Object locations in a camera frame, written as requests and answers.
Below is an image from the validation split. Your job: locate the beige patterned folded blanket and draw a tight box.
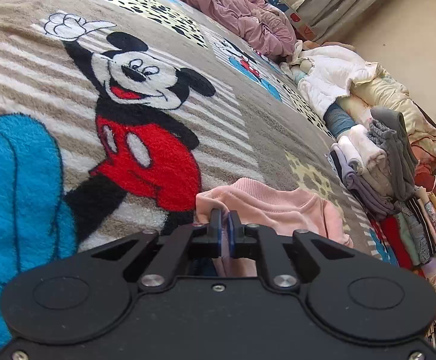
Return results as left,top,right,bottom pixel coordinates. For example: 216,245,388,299
337,123,396,198

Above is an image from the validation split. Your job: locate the white padded jacket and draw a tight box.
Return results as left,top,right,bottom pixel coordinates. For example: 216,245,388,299
280,41,380,117

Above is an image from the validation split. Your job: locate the Mickey Mouse fleece blanket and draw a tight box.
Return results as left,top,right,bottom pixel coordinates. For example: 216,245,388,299
0,0,399,350

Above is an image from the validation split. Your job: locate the lilac grey folded blanket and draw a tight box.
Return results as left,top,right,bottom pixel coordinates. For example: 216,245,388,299
330,143,399,220

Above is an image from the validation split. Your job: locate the pink child sweatshirt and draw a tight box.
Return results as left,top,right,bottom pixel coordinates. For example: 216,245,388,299
195,177,355,278

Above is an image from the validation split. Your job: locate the crumpled purple quilt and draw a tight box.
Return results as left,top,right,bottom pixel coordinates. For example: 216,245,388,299
181,0,297,59

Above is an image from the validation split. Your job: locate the cream rumpled quilt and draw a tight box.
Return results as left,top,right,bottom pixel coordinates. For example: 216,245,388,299
351,73,436,163

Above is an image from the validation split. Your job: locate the dark grey folded blanket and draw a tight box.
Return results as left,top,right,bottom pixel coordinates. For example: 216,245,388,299
367,106,418,202

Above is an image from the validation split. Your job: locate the red folded garment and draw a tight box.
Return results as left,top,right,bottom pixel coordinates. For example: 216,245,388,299
380,216,413,271

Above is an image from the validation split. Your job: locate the teal folded garment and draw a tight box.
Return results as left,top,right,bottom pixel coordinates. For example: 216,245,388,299
395,213,420,267

